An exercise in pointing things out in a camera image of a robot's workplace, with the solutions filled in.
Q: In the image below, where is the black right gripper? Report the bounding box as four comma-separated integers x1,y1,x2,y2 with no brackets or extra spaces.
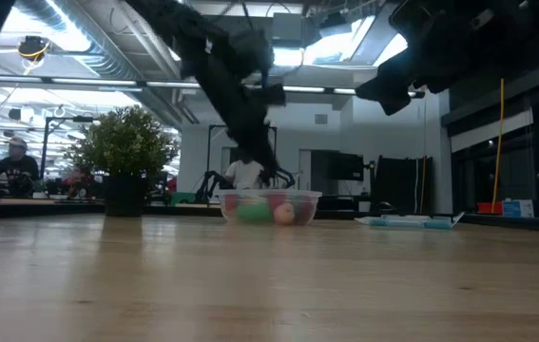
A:
355,0,539,117

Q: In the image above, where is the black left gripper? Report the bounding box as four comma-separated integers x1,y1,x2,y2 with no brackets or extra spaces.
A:
181,28,288,187

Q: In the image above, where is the green toy cucumber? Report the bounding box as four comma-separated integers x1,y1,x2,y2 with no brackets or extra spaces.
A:
234,201,274,225

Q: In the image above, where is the clear plastic tupperware container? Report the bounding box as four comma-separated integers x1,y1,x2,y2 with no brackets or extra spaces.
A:
215,188,323,227

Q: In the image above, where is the person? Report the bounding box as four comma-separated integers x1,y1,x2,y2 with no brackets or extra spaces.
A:
0,136,41,199
223,159,266,191

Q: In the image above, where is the green machine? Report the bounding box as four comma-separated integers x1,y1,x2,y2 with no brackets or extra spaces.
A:
169,191,198,208

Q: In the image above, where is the black standing panel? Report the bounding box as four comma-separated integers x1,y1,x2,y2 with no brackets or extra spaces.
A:
374,155,435,216

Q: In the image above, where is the clear lid with teal rim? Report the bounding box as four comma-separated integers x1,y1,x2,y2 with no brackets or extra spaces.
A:
354,212,466,232

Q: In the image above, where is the green artificial potted plant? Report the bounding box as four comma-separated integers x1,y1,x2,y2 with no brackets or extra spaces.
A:
63,104,181,219

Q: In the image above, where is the red box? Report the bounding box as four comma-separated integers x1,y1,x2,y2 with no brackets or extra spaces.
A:
476,201,505,216

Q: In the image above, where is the white and blue box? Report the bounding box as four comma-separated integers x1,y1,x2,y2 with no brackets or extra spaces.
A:
502,198,535,219

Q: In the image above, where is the long white tube light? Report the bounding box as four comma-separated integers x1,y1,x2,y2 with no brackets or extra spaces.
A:
0,74,426,100

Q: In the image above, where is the black metal stand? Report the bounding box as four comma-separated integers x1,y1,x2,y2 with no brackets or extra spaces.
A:
39,115,94,181

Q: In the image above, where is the black and yellow ceiling reel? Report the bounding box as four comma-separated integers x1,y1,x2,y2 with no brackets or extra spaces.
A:
15,34,52,63

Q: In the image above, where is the black wall television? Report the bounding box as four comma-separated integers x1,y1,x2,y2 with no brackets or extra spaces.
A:
330,150,366,182

